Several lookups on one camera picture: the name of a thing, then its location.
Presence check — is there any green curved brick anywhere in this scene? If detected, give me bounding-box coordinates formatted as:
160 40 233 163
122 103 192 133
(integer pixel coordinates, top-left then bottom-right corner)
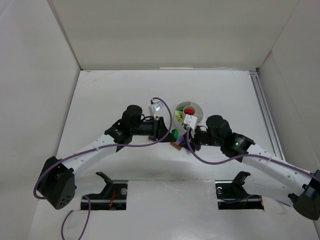
171 129 179 139

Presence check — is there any orange 2x4 brick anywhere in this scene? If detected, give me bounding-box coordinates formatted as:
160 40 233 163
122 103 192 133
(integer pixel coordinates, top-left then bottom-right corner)
170 142 182 151

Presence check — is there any pale yellow small brick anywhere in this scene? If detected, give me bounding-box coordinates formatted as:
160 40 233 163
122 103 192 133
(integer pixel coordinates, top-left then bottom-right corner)
174 110 184 123

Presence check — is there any red 2x4 brick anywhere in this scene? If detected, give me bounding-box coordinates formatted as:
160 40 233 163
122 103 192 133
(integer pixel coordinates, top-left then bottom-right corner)
183 105 196 116

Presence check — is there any lavender slope brick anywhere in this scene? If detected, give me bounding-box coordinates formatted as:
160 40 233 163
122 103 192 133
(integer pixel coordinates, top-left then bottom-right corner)
175 135 186 145

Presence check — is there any green 2x4 brick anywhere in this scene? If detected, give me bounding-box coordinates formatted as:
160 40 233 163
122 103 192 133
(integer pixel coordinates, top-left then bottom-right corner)
176 107 184 112

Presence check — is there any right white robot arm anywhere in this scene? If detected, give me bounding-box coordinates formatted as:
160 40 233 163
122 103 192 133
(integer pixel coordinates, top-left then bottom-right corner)
183 114 320 221

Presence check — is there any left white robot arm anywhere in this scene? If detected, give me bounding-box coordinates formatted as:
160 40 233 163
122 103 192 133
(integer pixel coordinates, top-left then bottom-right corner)
34 98 175 210

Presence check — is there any white round divided container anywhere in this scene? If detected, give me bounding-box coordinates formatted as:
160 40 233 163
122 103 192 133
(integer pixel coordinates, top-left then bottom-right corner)
173 101 204 133

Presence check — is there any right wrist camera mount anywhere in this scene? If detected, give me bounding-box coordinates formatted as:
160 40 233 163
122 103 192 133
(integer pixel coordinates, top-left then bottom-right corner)
183 114 198 133

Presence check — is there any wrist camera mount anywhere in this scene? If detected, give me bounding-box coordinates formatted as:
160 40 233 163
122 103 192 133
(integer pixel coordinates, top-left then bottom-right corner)
183 114 198 133
148 98 165 120

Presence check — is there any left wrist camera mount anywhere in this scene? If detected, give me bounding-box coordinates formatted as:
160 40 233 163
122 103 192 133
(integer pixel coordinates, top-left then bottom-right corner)
148 98 165 120

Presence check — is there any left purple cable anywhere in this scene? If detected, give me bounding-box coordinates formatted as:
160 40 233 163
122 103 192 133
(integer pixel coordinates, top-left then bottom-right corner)
33 96 175 240

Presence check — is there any aluminium rail right side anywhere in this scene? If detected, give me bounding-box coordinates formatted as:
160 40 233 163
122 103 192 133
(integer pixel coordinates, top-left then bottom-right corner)
249 70 285 160

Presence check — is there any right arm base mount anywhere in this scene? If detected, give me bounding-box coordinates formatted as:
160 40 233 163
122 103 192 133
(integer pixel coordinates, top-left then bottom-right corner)
215 171 264 210

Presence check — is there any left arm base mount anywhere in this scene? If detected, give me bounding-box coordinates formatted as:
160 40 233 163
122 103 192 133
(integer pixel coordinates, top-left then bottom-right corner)
87 172 128 211

